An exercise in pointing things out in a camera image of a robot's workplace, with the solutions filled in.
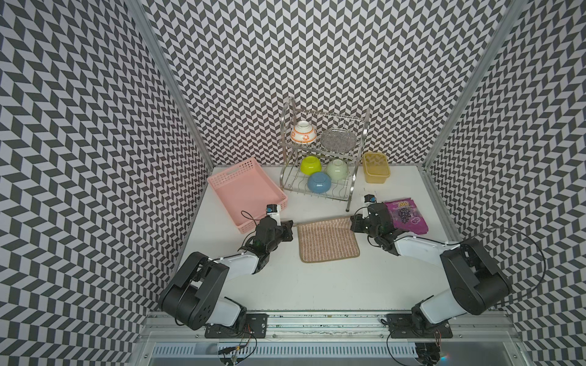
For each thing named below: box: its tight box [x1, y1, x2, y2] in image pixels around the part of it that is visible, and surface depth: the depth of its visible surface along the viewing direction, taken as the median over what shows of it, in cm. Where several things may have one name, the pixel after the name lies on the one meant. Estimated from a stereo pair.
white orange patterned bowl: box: [289, 120, 318, 145], surface depth 91 cm
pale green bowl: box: [325, 158, 348, 181], surface depth 108 cm
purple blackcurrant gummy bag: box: [384, 197, 429, 235], surface depth 96 cm
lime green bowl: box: [299, 155, 323, 176], surface depth 111 cm
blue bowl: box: [307, 171, 332, 194], surface depth 105 cm
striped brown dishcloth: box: [296, 215, 361, 264], surface depth 93 cm
